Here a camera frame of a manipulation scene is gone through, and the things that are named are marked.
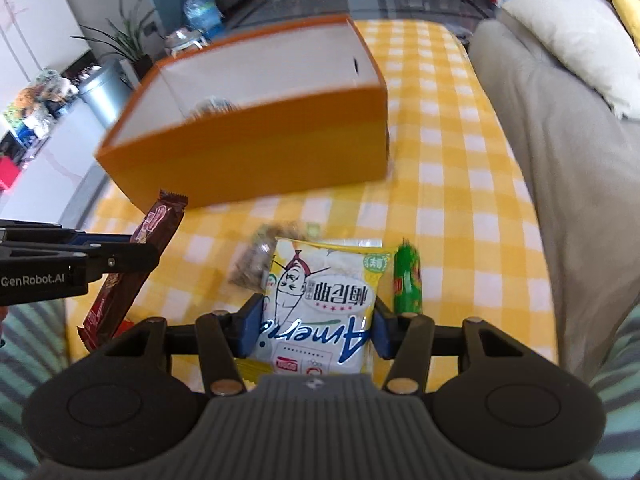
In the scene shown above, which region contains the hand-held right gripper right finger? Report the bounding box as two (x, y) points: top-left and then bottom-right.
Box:
(372, 299), (526, 395)

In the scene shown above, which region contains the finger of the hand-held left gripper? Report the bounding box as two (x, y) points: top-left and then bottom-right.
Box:
(0, 219), (93, 247)
(0, 242), (162, 284)

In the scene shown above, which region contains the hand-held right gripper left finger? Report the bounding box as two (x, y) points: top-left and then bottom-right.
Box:
(102, 294), (265, 396)

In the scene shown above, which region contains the brown chocolate bar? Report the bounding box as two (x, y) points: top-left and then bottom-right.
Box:
(76, 189), (190, 353)

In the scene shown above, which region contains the green sausage stick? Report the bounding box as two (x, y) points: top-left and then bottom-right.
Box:
(392, 241), (424, 316)

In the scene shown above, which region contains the yellow white snack packet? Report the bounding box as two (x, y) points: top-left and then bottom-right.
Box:
(248, 237), (396, 377)

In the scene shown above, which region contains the orange cardboard box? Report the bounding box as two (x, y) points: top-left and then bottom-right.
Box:
(95, 14), (390, 211)

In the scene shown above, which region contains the white low cabinet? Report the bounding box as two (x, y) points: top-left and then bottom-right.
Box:
(0, 105), (108, 226)

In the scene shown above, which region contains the person's left leg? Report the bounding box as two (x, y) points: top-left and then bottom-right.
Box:
(0, 305), (73, 480)

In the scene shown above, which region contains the person's leg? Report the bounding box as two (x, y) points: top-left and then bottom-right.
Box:
(0, 305), (73, 480)
(587, 305), (640, 480)

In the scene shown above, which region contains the silver trash can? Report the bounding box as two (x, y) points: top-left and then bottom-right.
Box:
(77, 60), (133, 128)

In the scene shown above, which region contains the yellow checkered tablecloth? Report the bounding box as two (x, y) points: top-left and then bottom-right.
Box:
(65, 20), (558, 391)

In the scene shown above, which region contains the long-leaf potted plant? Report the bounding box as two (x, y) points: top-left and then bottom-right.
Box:
(70, 0), (156, 81)

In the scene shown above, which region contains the white wheeled stool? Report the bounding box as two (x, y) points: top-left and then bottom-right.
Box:
(165, 27), (208, 58)

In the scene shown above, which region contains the beige sofa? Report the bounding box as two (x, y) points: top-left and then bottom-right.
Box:
(470, 15), (640, 376)

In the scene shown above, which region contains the person's right leg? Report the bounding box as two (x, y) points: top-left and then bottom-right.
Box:
(587, 305), (640, 480)

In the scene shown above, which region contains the blue water jug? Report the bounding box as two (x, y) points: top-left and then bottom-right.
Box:
(181, 0), (224, 41)

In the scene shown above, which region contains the beige cushion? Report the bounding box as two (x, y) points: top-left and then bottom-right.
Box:
(500, 0), (640, 120)

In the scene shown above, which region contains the yellow cushion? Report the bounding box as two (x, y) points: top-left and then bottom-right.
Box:
(605, 0), (640, 56)

